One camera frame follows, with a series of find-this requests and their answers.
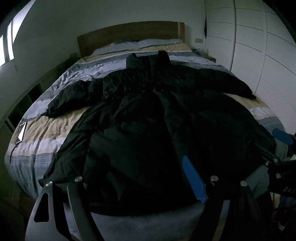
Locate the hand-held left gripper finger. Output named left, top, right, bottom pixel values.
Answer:
left=181, top=155, right=279, bottom=241

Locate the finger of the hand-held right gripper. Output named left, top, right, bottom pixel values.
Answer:
left=272, top=128, right=296, bottom=147

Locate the black puffer coat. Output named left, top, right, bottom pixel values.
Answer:
left=38, top=50, right=278, bottom=216

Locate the white wardrobe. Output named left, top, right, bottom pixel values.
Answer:
left=205, top=0, right=296, bottom=144

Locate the wooden nightstand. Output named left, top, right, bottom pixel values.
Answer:
left=191, top=47, right=217, bottom=63

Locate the pale pillow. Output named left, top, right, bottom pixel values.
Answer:
left=92, top=38, right=184, bottom=55

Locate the bed with striped duvet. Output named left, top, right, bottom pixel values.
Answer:
left=4, top=42, right=289, bottom=241

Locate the wooden bed headboard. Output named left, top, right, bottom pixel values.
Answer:
left=77, top=21, right=185, bottom=58

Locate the smartphone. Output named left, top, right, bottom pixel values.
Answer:
left=16, top=121, right=28, bottom=143

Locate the wooden shelf unit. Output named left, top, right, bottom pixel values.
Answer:
left=0, top=54, right=78, bottom=132

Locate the window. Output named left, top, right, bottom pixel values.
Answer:
left=0, top=14, right=26, bottom=67

